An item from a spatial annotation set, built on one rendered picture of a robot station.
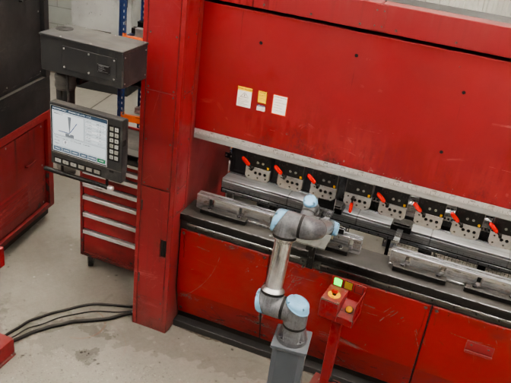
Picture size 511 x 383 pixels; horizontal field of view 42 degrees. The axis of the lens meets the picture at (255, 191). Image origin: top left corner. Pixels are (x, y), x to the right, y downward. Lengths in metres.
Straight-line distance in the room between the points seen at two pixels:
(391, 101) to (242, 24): 0.89
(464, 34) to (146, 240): 2.19
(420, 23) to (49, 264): 3.19
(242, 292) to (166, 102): 1.28
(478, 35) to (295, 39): 0.91
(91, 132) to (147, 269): 1.10
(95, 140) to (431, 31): 1.78
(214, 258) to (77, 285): 1.22
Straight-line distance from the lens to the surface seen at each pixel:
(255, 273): 4.04
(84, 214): 4.81
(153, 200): 3.99
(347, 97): 3.54
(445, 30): 3.37
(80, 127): 3.59
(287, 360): 3.33
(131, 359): 4.30
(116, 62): 3.38
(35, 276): 5.03
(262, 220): 3.99
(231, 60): 3.70
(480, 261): 4.10
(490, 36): 3.36
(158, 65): 3.67
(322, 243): 3.69
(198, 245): 4.11
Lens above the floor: 2.88
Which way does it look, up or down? 27 degrees down
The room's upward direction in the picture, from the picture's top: 7 degrees clockwise
